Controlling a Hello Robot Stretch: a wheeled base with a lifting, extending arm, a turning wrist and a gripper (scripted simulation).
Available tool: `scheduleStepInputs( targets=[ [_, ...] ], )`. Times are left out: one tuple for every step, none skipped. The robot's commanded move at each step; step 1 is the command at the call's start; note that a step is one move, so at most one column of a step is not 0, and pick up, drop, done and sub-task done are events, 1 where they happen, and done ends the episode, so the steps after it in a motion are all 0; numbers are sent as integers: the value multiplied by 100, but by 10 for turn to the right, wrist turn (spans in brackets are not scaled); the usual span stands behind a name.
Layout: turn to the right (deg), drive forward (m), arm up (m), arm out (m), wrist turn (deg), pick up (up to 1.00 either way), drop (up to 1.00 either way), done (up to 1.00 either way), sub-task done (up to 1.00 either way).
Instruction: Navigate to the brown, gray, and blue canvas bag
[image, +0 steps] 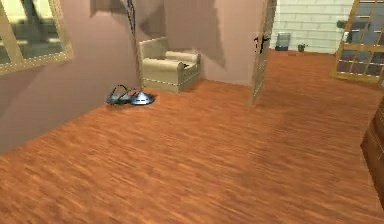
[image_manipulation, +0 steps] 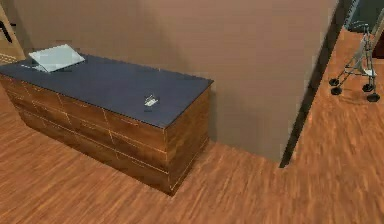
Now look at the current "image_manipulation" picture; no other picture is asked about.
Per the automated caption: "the small silver remote control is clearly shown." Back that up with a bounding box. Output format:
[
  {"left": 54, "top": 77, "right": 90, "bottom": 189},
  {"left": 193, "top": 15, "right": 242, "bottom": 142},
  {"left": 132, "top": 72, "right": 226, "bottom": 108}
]
[{"left": 143, "top": 94, "right": 160, "bottom": 108}]

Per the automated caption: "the brown chest of drawers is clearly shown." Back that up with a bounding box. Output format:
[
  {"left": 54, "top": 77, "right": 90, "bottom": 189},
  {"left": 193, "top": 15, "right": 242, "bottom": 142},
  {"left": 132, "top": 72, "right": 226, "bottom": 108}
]
[{"left": 0, "top": 53, "right": 215, "bottom": 197}]

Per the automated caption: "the silver open laptop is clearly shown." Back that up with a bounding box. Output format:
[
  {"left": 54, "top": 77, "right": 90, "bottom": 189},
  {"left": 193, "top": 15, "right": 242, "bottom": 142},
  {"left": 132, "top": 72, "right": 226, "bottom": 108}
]
[{"left": 21, "top": 43, "right": 86, "bottom": 74}]

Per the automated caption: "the brown wooden room door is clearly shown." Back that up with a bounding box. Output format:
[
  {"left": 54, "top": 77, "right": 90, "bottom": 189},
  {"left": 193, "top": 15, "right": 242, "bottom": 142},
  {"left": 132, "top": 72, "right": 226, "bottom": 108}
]
[{"left": 0, "top": 4, "right": 27, "bottom": 66}]

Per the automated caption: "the grey wheeled metal frame cart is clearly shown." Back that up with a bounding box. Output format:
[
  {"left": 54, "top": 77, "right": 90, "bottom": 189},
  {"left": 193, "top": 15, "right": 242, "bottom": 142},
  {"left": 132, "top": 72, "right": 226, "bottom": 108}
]
[{"left": 328, "top": 8, "right": 384, "bottom": 103}]

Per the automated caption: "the black door handle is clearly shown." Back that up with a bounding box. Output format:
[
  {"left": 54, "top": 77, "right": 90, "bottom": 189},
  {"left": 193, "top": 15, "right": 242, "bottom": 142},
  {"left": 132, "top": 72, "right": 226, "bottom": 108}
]
[{"left": 0, "top": 20, "right": 17, "bottom": 44}]

